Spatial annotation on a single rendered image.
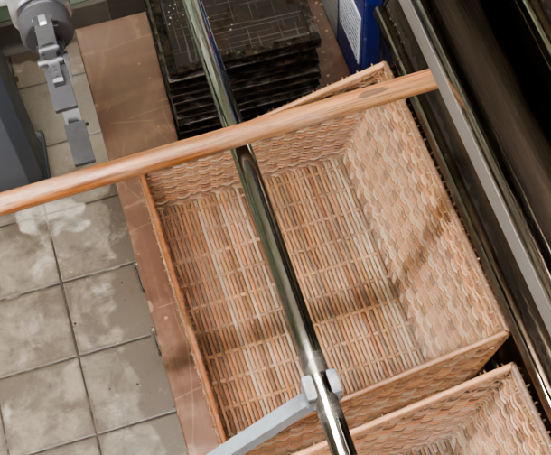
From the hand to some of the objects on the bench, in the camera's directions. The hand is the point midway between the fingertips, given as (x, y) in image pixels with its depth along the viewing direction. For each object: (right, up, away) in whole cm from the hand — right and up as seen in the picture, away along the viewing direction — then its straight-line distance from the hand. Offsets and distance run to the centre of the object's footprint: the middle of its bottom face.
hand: (74, 131), depth 154 cm
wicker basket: (+34, -26, +54) cm, 68 cm away
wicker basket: (+51, -76, +26) cm, 95 cm away
